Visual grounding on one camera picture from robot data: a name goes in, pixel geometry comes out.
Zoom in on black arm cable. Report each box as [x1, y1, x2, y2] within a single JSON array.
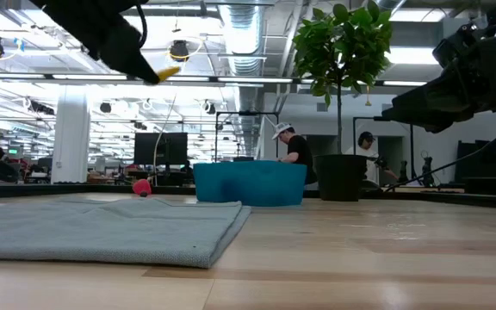
[[383, 118, 496, 193]]

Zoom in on green potted plant black pot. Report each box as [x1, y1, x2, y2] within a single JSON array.
[[293, 0, 394, 202]]

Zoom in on black aluminium table frame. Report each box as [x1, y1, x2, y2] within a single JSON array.
[[0, 183, 496, 212]]

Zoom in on red toy tomato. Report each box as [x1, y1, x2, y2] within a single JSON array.
[[132, 178, 153, 198]]

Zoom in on black station frame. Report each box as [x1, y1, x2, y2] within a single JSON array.
[[352, 115, 415, 182], [214, 110, 281, 164]]

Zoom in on black equipment cases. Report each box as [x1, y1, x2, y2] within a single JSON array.
[[456, 139, 496, 195]]

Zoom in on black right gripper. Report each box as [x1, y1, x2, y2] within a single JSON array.
[[381, 0, 496, 133]]

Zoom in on grey cloth mat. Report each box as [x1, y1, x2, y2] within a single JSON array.
[[0, 197, 252, 270]]

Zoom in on white building column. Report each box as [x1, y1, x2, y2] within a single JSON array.
[[51, 84, 92, 185]]

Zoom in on silver ceiling ventilation duct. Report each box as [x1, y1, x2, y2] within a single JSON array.
[[217, 0, 275, 158]]

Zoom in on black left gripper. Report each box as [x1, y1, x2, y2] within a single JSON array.
[[30, 0, 163, 86]]

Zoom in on black monitor back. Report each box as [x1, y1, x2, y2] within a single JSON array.
[[133, 132, 189, 166]]

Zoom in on blue tupperware container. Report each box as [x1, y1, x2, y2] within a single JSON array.
[[193, 160, 308, 208]]

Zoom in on black ceiling camera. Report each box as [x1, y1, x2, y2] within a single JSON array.
[[169, 39, 191, 64]]

